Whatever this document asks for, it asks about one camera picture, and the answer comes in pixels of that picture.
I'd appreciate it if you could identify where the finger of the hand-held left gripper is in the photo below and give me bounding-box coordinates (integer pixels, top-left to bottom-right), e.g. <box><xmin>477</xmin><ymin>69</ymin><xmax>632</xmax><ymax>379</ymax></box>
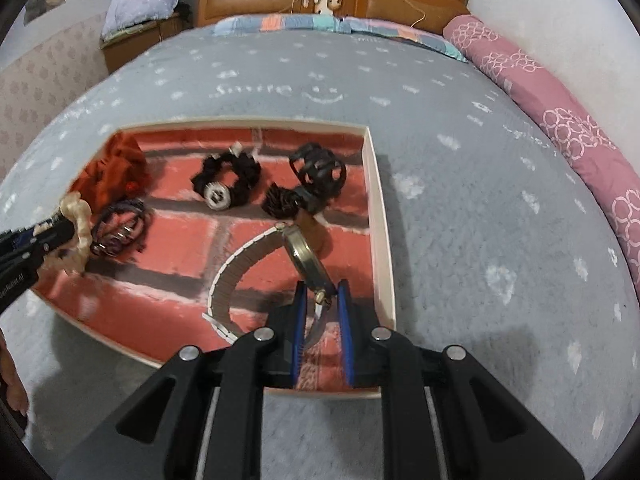
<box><xmin>0</xmin><ymin>217</ymin><xmax>77</xmax><ymax>248</ymax></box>
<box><xmin>0</xmin><ymin>237</ymin><xmax>76</xmax><ymax>263</ymax></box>

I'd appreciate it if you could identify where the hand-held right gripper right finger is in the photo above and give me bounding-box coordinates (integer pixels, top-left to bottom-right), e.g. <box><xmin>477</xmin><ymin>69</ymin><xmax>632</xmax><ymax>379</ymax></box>
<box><xmin>336</xmin><ymin>280</ymin><xmax>586</xmax><ymax>480</ymax></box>

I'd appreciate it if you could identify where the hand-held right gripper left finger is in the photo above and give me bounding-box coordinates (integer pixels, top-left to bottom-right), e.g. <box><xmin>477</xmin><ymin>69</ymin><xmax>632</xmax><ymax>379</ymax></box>
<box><xmin>56</xmin><ymin>281</ymin><xmax>310</xmax><ymax>480</ymax></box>

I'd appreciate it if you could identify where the cream scrunchie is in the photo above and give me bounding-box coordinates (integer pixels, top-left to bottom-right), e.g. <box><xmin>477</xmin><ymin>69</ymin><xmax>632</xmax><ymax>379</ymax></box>
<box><xmin>42</xmin><ymin>192</ymin><xmax>94</xmax><ymax>277</ymax></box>

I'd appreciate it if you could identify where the silver metal band watch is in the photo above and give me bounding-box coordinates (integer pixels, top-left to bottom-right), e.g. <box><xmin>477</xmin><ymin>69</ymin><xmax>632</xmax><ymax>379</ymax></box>
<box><xmin>201</xmin><ymin>224</ymin><xmax>337</xmax><ymax>352</ymax></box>

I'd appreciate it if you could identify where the brick-pattern tray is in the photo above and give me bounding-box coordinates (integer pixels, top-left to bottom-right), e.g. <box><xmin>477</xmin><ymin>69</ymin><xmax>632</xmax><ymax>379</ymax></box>
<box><xmin>32</xmin><ymin>117</ymin><xmax>399</xmax><ymax>402</ymax></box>

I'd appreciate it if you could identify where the person's left hand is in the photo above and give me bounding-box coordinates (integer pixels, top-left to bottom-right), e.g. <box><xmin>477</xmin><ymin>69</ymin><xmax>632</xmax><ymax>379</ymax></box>
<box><xmin>0</xmin><ymin>330</ymin><xmax>29</xmax><ymax>422</ymax></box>

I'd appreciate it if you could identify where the brown hair clip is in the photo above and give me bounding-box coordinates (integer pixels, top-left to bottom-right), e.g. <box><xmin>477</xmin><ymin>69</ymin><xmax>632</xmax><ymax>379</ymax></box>
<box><xmin>294</xmin><ymin>207</ymin><xmax>334</xmax><ymax>254</ymax></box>

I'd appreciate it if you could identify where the red cloth scrunchie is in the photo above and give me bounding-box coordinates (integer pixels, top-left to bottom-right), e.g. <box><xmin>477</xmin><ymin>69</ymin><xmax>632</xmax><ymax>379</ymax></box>
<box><xmin>75</xmin><ymin>130</ymin><xmax>152</xmax><ymax>212</ymax></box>

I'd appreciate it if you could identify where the dark brown scrunchie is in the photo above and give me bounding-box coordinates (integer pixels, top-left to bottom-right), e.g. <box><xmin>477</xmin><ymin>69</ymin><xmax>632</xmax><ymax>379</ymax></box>
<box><xmin>261</xmin><ymin>185</ymin><xmax>304</xmax><ymax>221</ymax></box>

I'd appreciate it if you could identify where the black hair claw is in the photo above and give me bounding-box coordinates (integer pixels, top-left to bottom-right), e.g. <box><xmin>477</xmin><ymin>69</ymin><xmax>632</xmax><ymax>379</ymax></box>
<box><xmin>288</xmin><ymin>142</ymin><xmax>349</xmax><ymax>212</ymax></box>

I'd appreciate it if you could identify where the black scrunchie with white charm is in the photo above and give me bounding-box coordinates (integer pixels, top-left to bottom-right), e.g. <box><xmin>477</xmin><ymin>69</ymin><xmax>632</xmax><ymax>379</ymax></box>
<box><xmin>191</xmin><ymin>143</ymin><xmax>262</xmax><ymax>210</ymax></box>

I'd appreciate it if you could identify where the grey flower-print bedsheet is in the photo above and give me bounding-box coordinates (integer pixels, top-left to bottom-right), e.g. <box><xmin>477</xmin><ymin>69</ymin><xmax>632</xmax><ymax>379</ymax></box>
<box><xmin>0</xmin><ymin>24</ymin><xmax>640</xmax><ymax>480</ymax></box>

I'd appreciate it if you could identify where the wooden nightstand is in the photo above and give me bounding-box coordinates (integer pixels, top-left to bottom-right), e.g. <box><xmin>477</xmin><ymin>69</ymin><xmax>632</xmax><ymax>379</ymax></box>
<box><xmin>99</xmin><ymin>12</ymin><xmax>194</xmax><ymax>74</ymax></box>

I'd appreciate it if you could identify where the purple dotted pillow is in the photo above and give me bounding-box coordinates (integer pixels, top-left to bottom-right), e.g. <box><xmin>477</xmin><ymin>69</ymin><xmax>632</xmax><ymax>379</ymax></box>
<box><xmin>101</xmin><ymin>0</ymin><xmax>193</xmax><ymax>39</ymax></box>

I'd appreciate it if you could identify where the patchwork pillow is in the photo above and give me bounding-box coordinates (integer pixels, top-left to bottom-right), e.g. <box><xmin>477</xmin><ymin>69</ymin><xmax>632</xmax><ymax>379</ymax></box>
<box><xmin>212</xmin><ymin>13</ymin><xmax>347</xmax><ymax>37</ymax></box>
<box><xmin>342</xmin><ymin>16</ymin><xmax>469</xmax><ymax>64</ymax></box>

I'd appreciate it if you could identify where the pink rolled blanket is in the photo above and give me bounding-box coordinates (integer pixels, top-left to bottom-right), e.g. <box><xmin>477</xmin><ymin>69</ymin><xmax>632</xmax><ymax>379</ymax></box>
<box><xmin>442</xmin><ymin>14</ymin><xmax>640</xmax><ymax>302</ymax></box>

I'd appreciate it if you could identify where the dark hair tie with rings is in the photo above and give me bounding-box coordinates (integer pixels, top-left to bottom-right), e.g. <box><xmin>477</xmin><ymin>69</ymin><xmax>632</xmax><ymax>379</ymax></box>
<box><xmin>90</xmin><ymin>198</ymin><xmax>152</xmax><ymax>257</ymax></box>

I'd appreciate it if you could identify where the cat wall poster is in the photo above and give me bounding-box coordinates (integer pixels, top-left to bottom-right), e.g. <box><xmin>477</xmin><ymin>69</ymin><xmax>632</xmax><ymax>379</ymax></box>
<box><xmin>22</xmin><ymin>0</ymin><xmax>69</xmax><ymax>26</ymax></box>

